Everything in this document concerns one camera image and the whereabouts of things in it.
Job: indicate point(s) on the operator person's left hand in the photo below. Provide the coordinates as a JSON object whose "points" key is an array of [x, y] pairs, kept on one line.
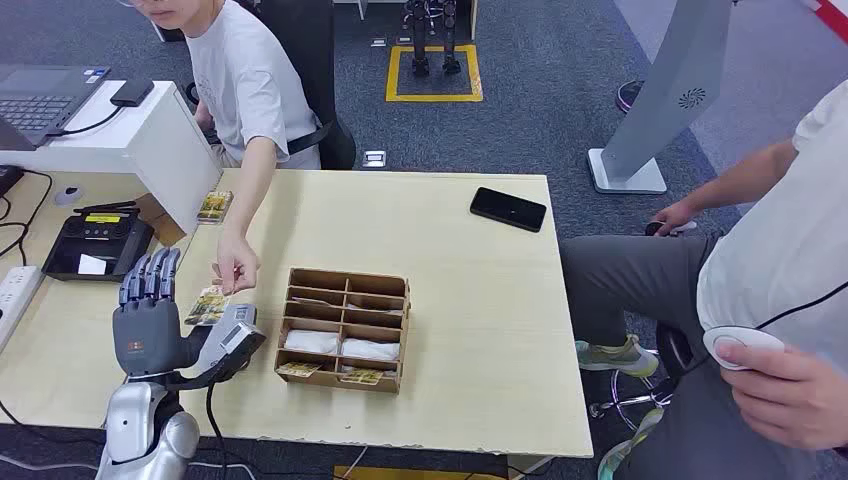
{"points": [[795, 397]]}

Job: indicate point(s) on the green sneaker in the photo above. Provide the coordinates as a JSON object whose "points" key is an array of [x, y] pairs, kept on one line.
{"points": [[629, 450], [616, 358]]}

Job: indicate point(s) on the black floor cabinet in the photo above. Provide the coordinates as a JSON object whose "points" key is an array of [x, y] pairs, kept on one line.
{"points": [[169, 33]]}

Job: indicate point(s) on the operator person's right forearm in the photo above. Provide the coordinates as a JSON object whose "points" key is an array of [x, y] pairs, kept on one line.
{"points": [[735, 182]]}

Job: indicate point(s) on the guest person's left forearm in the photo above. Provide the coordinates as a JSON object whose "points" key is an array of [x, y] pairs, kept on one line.
{"points": [[242, 205]]}

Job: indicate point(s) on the black smartphone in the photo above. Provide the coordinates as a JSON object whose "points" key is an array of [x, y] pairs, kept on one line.
{"points": [[508, 209]]}

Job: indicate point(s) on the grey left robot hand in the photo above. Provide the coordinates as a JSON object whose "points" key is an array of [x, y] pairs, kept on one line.
{"points": [[149, 338]]}

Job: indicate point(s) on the operator person's right hand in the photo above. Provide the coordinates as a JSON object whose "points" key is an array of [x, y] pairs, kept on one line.
{"points": [[674, 217]]}

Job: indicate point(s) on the dark round floor base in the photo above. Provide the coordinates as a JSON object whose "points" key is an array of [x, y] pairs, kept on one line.
{"points": [[628, 98]]}

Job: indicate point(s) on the wooden compartment organizer box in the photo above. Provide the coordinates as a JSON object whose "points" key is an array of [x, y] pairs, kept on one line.
{"points": [[311, 278]]}

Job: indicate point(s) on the white folded packet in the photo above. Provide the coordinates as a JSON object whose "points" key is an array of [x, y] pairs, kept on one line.
{"points": [[310, 341], [370, 349]]}

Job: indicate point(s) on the small brown cardboard box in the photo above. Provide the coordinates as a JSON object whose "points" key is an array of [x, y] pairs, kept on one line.
{"points": [[162, 228]]}

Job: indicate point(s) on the grey kiosk stand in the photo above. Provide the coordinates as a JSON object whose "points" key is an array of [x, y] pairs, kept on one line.
{"points": [[676, 73]]}

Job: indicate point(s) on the black handheld screen controller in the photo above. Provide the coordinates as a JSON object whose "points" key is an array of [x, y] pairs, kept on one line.
{"points": [[99, 248]]}

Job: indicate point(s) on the white desk partition box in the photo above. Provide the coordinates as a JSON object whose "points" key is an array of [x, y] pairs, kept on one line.
{"points": [[166, 152]]}

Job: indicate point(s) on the black power brick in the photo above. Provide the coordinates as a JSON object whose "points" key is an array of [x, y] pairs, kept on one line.
{"points": [[8, 179]]}

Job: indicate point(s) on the black office chair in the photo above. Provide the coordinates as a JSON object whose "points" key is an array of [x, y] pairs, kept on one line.
{"points": [[311, 66]]}

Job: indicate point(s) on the guest person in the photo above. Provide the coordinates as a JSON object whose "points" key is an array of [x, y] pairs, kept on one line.
{"points": [[245, 86]]}

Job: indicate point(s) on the yellow floor tape strip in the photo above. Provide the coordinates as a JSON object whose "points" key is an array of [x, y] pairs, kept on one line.
{"points": [[411, 474]]}

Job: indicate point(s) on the grey laptop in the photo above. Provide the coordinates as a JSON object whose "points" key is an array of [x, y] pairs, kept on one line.
{"points": [[40, 99]]}

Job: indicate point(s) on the round handheld controller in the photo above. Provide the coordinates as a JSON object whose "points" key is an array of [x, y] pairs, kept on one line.
{"points": [[742, 336]]}

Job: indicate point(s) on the grey round puck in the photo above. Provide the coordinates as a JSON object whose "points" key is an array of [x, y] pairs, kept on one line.
{"points": [[68, 195]]}

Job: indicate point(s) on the small black white remote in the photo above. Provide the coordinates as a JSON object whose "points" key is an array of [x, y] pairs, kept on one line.
{"points": [[651, 229]]}

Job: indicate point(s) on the background humanoid robot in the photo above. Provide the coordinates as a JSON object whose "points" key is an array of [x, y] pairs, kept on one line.
{"points": [[420, 40]]}

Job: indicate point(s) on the silver floor socket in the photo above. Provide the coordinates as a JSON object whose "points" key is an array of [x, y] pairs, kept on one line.
{"points": [[374, 158]]}

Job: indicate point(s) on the black adapter box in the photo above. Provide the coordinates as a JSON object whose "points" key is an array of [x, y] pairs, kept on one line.
{"points": [[132, 93]]}

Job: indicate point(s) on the small floor socket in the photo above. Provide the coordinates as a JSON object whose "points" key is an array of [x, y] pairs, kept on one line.
{"points": [[379, 42], [405, 40]]}

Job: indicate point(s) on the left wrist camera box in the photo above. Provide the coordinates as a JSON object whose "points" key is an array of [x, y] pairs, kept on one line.
{"points": [[228, 344]]}

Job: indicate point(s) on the operator person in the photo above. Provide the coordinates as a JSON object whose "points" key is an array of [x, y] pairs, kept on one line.
{"points": [[782, 252]]}

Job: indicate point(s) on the white power strip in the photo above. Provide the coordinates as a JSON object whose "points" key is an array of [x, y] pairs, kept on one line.
{"points": [[16, 295]]}

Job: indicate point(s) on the yellow floor tape square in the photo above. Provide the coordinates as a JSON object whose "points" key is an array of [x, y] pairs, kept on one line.
{"points": [[434, 98]]}

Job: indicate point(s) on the guest person's left hand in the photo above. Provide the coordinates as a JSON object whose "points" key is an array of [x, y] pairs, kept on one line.
{"points": [[237, 265]]}

